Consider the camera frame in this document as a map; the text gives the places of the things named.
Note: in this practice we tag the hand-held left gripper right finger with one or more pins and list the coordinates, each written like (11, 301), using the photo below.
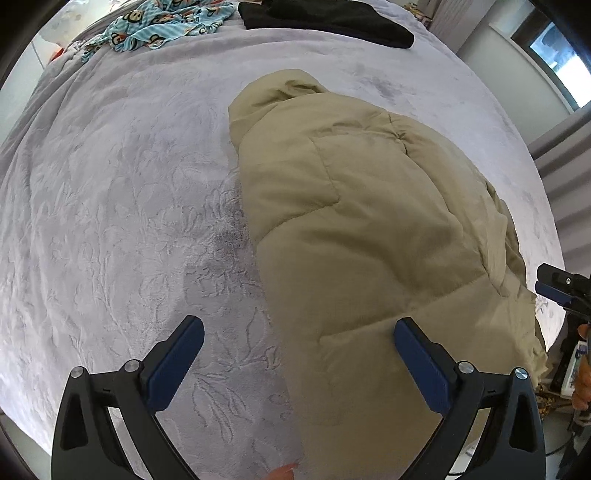
(422, 367)

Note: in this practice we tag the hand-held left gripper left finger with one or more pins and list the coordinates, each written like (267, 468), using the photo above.
(178, 364)

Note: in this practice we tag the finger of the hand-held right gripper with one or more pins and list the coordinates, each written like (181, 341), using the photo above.
(561, 284)

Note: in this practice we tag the beige puffer jacket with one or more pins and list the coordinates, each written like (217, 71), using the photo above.
(369, 230)

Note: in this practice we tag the person's right hand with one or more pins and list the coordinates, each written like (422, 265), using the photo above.
(584, 383)

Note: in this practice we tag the grey pleated curtain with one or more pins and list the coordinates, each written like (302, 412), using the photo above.
(565, 184)
(445, 23)

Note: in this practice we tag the lavender embossed bed blanket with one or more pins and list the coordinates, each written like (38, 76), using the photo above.
(115, 207)

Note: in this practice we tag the blue monkey print garment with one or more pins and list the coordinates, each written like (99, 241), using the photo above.
(138, 34)

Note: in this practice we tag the black garment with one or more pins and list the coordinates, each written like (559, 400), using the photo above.
(323, 21)

